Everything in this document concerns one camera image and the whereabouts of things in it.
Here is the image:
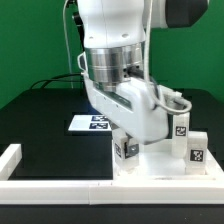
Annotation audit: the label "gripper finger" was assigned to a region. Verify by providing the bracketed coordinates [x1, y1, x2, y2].
[124, 143, 139, 158]

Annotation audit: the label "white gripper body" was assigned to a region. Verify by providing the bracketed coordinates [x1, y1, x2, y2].
[84, 74, 169, 144]

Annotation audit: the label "white square table top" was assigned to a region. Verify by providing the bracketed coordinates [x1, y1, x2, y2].
[113, 140, 222, 180]

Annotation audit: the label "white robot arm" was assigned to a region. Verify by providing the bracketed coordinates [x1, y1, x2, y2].
[77, 0, 209, 160]

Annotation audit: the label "white U-shaped obstacle fence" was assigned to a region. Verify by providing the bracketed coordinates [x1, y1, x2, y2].
[0, 144, 224, 205]

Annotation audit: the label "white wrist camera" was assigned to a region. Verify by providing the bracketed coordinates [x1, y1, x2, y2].
[156, 85, 184, 115]

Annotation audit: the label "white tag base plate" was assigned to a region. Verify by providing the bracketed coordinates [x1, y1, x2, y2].
[68, 115, 111, 131]

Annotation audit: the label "black cables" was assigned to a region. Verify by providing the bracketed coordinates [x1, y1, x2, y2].
[29, 73, 86, 90]

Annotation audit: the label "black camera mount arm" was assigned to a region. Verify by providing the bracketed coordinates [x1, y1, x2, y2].
[72, 12, 84, 36]

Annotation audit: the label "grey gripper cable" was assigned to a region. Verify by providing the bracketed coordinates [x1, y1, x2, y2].
[141, 0, 194, 116]

